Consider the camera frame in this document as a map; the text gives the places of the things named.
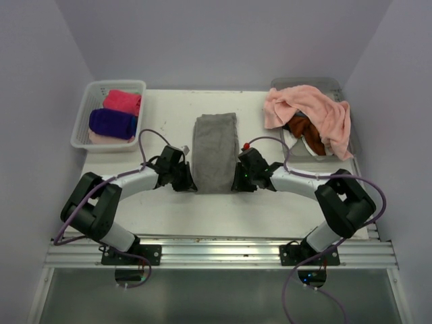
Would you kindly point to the white plastic basket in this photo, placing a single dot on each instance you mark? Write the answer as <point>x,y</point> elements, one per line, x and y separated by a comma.
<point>93,97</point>

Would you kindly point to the hot pink rolled towel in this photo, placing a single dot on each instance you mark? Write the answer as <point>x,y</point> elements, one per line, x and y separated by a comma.
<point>125,102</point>

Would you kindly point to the white cloth in bin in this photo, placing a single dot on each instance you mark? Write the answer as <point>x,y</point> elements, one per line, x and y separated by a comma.
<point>298,147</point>

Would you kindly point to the brown towel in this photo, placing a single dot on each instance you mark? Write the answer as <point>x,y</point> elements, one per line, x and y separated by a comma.
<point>302,128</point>

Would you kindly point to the grey towel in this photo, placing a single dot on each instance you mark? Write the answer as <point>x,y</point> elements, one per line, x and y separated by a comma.
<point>214,153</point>

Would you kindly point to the aluminium mounting rail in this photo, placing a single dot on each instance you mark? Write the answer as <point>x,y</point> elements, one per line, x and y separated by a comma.
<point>222,253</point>

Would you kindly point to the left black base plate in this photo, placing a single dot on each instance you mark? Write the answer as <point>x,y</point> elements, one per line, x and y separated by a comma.
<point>151,252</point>

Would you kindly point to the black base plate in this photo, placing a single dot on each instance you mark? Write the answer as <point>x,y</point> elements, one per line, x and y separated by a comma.
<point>294,252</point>
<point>151,252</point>

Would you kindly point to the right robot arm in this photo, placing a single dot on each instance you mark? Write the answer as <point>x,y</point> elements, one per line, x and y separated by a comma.
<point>344,203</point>

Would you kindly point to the purple rolled towel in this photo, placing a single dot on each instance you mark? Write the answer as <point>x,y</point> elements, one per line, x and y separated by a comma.
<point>112,123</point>

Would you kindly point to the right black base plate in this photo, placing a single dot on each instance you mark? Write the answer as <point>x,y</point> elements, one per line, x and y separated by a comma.
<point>294,252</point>

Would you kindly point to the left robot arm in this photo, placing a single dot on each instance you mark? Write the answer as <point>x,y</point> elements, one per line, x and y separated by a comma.
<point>92,206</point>

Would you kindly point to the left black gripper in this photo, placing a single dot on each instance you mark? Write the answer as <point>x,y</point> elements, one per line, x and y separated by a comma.
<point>187,183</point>

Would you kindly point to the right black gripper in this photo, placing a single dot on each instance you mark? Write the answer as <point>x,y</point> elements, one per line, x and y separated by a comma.
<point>238,185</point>

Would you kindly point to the light pink towel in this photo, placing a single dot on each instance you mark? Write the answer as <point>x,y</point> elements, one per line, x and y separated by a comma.
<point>331,119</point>

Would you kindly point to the pale pink rolled towel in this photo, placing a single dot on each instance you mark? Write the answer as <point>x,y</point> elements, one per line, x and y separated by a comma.
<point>107,140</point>

